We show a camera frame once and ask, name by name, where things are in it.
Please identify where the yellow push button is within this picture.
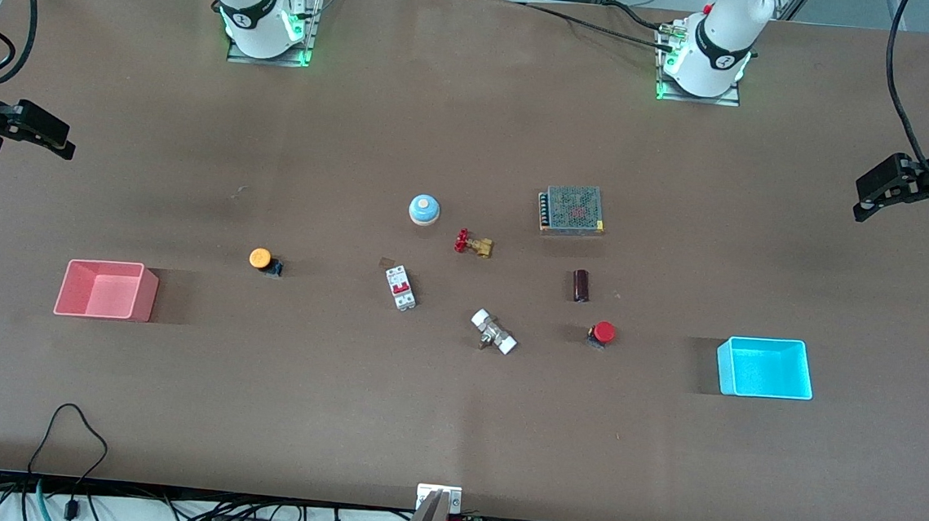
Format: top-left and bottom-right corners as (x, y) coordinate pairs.
(248, 246), (285, 278)

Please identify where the red push button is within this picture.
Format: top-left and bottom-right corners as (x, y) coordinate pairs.
(586, 319), (618, 352)

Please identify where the pink plastic box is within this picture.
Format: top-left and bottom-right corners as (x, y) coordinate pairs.
(53, 257), (161, 324)

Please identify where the cyan plastic box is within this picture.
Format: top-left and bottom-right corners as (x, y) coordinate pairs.
(714, 334), (818, 402)

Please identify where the metal mesh power supply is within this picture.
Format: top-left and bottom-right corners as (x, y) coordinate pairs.
(536, 183), (608, 239)

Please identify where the white red circuit breaker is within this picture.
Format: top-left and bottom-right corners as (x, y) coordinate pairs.
(383, 264), (421, 313)

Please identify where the blue dome button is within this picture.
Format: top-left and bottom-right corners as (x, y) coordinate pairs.
(407, 193), (443, 227)

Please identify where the metal valve with white caps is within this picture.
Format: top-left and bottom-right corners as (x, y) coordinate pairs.
(468, 307), (520, 357)

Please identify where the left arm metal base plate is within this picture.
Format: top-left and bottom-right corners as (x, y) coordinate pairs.
(653, 20), (747, 109)

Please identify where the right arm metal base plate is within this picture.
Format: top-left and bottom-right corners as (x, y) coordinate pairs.
(226, 0), (325, 70)

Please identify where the black looped cable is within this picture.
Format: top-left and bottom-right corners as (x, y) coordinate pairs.
(23, 400), (113, 521)

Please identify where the black cable across table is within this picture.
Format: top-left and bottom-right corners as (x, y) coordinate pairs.
(502, 0), (683, 54)

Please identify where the teal cable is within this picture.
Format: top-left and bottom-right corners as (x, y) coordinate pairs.
(33, 478), (59, 521)

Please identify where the brass valve with red handle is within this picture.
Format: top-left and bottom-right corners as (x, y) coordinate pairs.
(453, 227), (496, 260)

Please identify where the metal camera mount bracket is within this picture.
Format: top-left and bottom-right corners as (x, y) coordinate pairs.
(393, 481), (465, 521)

